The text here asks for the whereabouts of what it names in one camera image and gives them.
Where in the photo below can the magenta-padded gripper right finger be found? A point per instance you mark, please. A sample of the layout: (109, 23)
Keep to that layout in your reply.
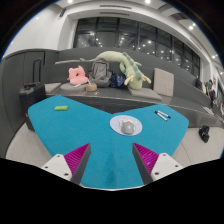
(166, 165)

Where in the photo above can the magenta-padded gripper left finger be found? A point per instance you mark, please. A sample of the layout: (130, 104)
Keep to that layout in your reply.
(58, 165)

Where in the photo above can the grey white computer mouse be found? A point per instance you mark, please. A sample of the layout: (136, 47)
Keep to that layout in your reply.
(127, 128)

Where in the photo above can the round pale blue mouse pad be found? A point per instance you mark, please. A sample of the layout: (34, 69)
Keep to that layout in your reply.
(115, 125)

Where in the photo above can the black bag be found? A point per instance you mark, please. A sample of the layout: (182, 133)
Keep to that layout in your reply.
(204, 133)

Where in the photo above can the black-capped white marker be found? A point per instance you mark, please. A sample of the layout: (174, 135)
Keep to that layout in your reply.
(161, 116)

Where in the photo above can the blue-capped white marker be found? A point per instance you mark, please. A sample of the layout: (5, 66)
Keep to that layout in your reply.
(164, 114)

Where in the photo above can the green eraser block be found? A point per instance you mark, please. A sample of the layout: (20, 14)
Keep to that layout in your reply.
(61, 108)

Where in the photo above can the black suitcase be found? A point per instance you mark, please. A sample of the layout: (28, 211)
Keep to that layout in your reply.
(31, 96)

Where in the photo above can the flat grey seat cushion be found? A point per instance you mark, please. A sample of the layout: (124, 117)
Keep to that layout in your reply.
(145, 93)
(52, 87)

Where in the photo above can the round grey seat cushion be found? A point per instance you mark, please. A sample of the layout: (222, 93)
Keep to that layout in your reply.
(70, 88)

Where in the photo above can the upright grey cushion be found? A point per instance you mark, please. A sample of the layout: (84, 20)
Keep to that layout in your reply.
(163, 82)

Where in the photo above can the grey stepped seating bench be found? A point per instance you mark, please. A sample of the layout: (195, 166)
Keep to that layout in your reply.
(113, 101)

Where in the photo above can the tan woven hat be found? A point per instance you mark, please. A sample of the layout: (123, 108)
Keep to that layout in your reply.
(91, 87)

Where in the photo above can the person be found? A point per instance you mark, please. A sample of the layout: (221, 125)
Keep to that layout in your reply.
(211, 91)

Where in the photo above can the pink plush toy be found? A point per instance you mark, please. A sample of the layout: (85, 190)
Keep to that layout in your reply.
(77, 76)

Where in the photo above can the dark blue starry bag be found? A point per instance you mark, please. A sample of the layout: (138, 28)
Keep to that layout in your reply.
(116, 81)

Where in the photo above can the green dragon plush toy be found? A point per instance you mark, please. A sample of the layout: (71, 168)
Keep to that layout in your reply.
(133, 71)

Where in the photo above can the grey backpack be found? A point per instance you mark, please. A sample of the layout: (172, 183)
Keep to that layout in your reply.
(100, 71)

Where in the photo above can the ceiling lights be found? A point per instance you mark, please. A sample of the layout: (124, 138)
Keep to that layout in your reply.
(147, 1)

